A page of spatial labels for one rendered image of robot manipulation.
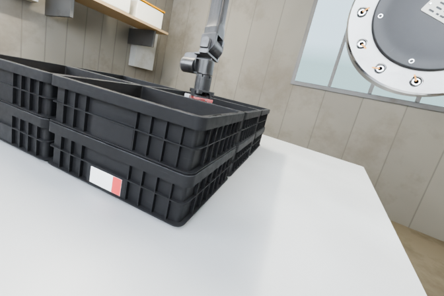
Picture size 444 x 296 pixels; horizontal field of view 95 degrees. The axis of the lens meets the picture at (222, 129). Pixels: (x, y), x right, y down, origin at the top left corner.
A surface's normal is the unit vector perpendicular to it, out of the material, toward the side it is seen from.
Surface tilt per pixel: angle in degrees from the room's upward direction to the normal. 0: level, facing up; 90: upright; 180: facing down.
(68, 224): 0
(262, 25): 90
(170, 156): 90
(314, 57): 90
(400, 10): 90
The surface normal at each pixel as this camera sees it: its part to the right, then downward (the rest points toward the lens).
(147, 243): 0.22, -0.96
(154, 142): -0.35, 0.11
